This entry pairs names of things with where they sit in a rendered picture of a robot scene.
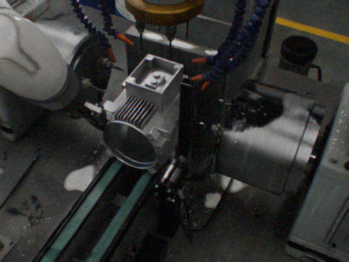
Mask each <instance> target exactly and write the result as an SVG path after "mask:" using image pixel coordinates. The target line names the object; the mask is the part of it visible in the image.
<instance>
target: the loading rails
mask: <svg viewBox="0 0 349 262"><path fill-rule="evenodd" d="M164 165H165V163H164V164H163V166H162V167H161V168H160V169H159V171H158V172H157V173H154V174H151V173H150V172H149V171H148V170H147V169H146V171H145V172H144V173H143V174H142V175H141V177H140V179H139V180H138V182H137V183H136V185H135V186H134V188H133V189H132V191H131V192H130V194H129V195H128V196H124V195H123V194H124V192H125V191H126V190H127V188H128V186H129V185H130V184H131V182H132V180H133V179H134V178H135V176H136V174H137V173H138V171H137V169H136V170H134V168H133V169H132V168H131V167H130V168H128V165H127V166H125V163H124V165H123V164H122V161H121V163H119V159H118V158H117V157H112V158H111V157H109V159H108V160H107V161H106V163H105V164H104V166H103V167H102V168H101V169H100V171H99V172H98V174H97V175H96V176H95V177H94V179H93V180H92V182H91V183H90V184H89V185H88V187H87V188H86V190H85V191H84V192H83V193H82V195H81V196H80V198H78V199H77V201H76V202H75V204H73V206H72V207H71V209H70V210H69V212H68V213H67V215H66V216H65V218H64V219H63V220H62V221H61V223H60V224H59V226H58V227H57V228H56V229H55V231H54V232H53V234H52V235H51V236H50V237H49V239H48V240H47V242H46V243H45V244H44V245H43V247H42V248H41V249H40V251H39V252H38V253H37V254H36V256H35V257H34V259H33V260H32V262H123V260H124V259H125V257H127V258H129V259H132V258H133V256H134V255H135V253H136V251H137V249H138V248H139V246H140V244H138V243H136V242H135V241H136V238H137V237H138V235H139V233H140V232H141V230H142V228H143V226H144V225H145V223H146V222H147V220H148V218H149V216H150V215H151V213H152V211H153V210H154V209H156V210H158V211H159V201H158V200H157V199H156V195H155V192H154V191H153V188H152V185H153V182H154V181H155V179H156V178H157V177H159V176H160V173H161V172H162V171H163V168H164ZM111 212H113V213H115V214H116V215H115V217H114V218H113V219H112V221H111V223H110V224H109V225H108V227H107V229H106V230H105V231H104V234H103V235H102V236H101V238H100V240H99V241H98V243H97V244H96V245H95V247H94V249H93V250H92V251H91V253H90V255H89V256H88V257H87V260H86V261H83V260H81V259H80V258H81V256H82V255H83V254H84V252H85V250H86V249H87V248H88V246H89V244H90V243H91V242H92V240H93V238H94V237H95V236H96V234H97V232H98V231H99V230H100V228H101V227H102V225H103V224H104V222H105V221H106V219H107V217H108V216H109V215H110V213H111Z"/></svg>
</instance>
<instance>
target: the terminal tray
mask: <svg viewBox="0 0 349 262"><path fill-rule="evenodd" d="M149 57H152V58H151V59H150V58H149ZM176 65H178V66H179V67H176ZM131 78H133V80H132V81H131V80H130V79H131ZM182 79H183V65H182V64H180V63H175V62H173V61H169V60H167V59H162V58H160V57H156V56H154V55H150V54H148V55H147V56H146V57H145V58H144V59H143V61H142V62H141V63H140V64H139V65H138V67H137V68H136V69H135V70H134V71H133V72H132V73H131V74H130V75H129V76H128V78H127V79H126V80H125V90H126V94H127V100H128V99H129V97H130V96H131V97H132V98H133V97H134V98H135V99H136V97H138V99H139V98H141V101H142V99H143V98H144V101H146V100H147V103H149V102H151V105H152V104H153V103H154V108H155V107H156V105H157V110H158V111H159V112H160V113H161V114H162V113H163V114H164V113H165V110H166V111H167V109H168V107H170V104H172V101H174V98H176V94H177V95H178V92H180V82H181V81H182ZM159 87H161V88H162V89H161V90H159V89H158V88H159Z"/></svg>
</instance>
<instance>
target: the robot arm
mask: <svg viewBox="0 0 349 262"><path fill-rule="evenodd" d="M0 85H2V86H3V87H5V88H6V89H7V90H9V91H11V92H12V93H15V94H16V95H18V96H20V97H23V98H28V99H30V100H31V101H33V102H35V103H37V104H39V105H40V106H41V107H43V108H45V109H48V110H54V111H56V112H58V113H62V114H66V113H72V114H73V115H75V116H76V117H78V116H80V117H81V118H82V119H84V120H87V122H88V123H89V124H91V125H92V126H94V127H95V128H97V129H98V130H101V131H102V132H103V131H104V130H105V128H106V125H107V123H108V120H107V114H106V111H105V110H104V107H105V106H104V105H103V104H96V105H95V106H94V105H92V102H91V101H90V100H89V99H88V98H86V95H85V92H84V87H83V86H84V85H82V83H81V82H80V81H79V80H78V76H77V74H76V73H75V71H74V70H73V69H72V68H71V67H70V66H69V65H68V64H67V63H66V61H65V60H64V59H63V57H62V54H61V52H60V51H59V49H58V48H57V47H56V46H55V44H54V43H53V42H52V41H51V40H50V39H49V38H48V37H47V36H46V35H45V34H44V32H43V31H42V30H41V29H40V28H39V27H38V26H37V25H35V24H34V23H33V22H31V21H29V20H27V19H25V18H23V17H22V16H20V15H19V14H17V13H16V12H15V11H14V10H13V9H12V7H11V6H10V5H9V3H8V2H7V1H6V0H0Z"/></svg>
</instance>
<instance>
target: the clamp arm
mask: <svg viewBox="0 0 349 262"><path fill-rule="evenodd" d="M196 83H197V82H196V81H193V80H191V79H188V78H183V79H182V81H181V82H180V96H179V129H178V145H177V159H180V160H181V159H182V158H183V161H184V162H185V161H186V162H185V165H186V166H188V165H189V163H190V160H191V151H192V135H193V126H194V109H195V101H196Z"/></svg>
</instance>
